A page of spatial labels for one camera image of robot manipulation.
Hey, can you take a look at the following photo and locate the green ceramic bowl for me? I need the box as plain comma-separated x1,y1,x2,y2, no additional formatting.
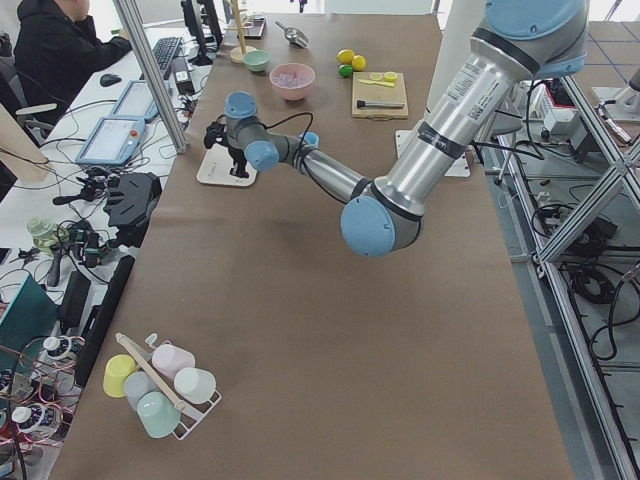
243,49,271,74

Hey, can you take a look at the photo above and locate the yellow lemon near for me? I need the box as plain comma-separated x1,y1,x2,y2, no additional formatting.
351,55,367,71

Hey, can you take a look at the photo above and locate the wooden cutting board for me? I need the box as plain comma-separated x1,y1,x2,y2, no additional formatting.
351,72,409,119

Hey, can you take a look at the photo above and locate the person in black hoodie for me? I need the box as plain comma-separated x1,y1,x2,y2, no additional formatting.
14,0,132,124

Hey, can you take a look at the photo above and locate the grey blue plastic cup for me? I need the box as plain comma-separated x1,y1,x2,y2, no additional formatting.
124,370,158,411

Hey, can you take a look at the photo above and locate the pink plastic cup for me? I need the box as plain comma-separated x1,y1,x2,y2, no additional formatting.
151,343,196,381

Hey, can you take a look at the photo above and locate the yellow plastic knife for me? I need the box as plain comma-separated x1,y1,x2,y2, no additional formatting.
356,78,396,88

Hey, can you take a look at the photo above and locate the pink bowl of ice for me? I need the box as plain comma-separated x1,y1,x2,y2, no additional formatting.
269,63,316,101

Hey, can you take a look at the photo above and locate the white wire cup rack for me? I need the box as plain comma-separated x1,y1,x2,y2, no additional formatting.
115,333,222,441

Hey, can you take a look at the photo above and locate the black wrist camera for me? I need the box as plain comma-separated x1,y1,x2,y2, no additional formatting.
203,121,229,150

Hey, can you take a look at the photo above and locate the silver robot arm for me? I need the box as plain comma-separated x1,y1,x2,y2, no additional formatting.
224,1,589,257

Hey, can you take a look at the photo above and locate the cream rabbit tray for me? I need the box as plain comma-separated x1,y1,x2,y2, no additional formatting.
196,145,258,188

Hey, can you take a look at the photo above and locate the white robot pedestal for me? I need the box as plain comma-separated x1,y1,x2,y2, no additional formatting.
395,0,485,178

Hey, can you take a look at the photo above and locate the yellow lemon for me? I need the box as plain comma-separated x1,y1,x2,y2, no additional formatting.
336,49,355,64
351,55,367,71

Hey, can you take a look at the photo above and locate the green lime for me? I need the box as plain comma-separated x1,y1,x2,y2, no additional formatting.
338,64,353,78

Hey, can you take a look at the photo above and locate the yellow plastic cup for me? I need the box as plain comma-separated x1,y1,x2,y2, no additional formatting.
103,354,137,398

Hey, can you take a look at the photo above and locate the green plastic cup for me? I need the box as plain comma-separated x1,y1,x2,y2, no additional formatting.
136,391,181,439

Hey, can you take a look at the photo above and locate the teach pendant upper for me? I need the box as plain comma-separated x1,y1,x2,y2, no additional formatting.
75,115,146,166

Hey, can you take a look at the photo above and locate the yellow lemon far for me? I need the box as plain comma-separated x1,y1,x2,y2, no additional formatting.
336,49,355,64

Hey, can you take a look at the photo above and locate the aluminium frame post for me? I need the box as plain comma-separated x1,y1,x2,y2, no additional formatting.
113,0,188,154

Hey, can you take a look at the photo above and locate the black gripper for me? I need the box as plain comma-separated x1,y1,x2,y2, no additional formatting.
227,145,249,177

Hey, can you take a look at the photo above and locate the metal muddler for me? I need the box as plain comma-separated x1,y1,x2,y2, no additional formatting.
356,100,405,109

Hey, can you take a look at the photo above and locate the small blue cup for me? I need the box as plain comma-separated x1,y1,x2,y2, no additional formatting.
301,131,319,148

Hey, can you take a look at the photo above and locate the black keyboard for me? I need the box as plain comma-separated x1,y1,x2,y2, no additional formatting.
152,37,183,80

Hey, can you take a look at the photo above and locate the metal ice scoop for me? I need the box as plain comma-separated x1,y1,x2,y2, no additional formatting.
275,21,309,48

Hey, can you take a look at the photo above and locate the white mint plastic cup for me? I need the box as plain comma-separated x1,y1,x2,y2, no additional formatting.
173,367,217,404

